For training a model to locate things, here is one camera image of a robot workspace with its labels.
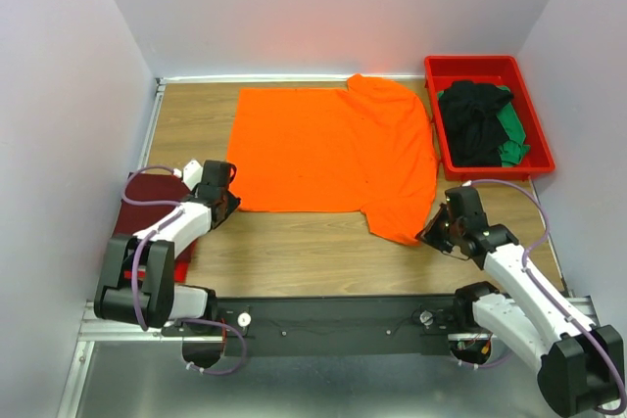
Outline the green t shirt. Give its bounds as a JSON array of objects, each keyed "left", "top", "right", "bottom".
[{"left": 497, "top": 102, "right": 530, "bottom": 167}]

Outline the aluminium extrusion rail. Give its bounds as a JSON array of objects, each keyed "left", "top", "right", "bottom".
[{"left": 58, "top": 296, "right": 623, "bottom": 418}]

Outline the bright red folded shirt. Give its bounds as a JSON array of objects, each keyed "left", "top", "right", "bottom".
[{"left": 123, "top": 261, "right": 189, "bottom": 284}]

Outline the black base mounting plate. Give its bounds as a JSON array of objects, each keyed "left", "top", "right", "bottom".
[{"left": 162, "top": 295, "right": 510, "bottom": 368}]

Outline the dark red folded shirt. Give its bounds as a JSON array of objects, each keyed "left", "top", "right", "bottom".
[{"left": 112, "top": 171, "right": 200, "bottom": 262}]

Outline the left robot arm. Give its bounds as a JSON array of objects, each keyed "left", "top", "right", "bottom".
[{"left": 93, "top": 160, "right": 241, "bottom": 331}]

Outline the red plastic bin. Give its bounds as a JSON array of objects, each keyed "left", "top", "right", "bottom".
[{"left": 424, "top": 55, "right": 555, "bottom": 181}]

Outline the black t shirt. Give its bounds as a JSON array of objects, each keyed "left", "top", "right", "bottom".
[{"left": 438, "top": 80, "right": 513, "bottom": 167}]

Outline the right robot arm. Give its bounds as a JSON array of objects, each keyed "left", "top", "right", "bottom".
[{"left": 417, "top": 180, "right": 626, "bottom": 417}]

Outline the orange t shirt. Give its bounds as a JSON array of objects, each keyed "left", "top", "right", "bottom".
[{"left": 227, "top": 74, "right": 439, "bottom": 246}]

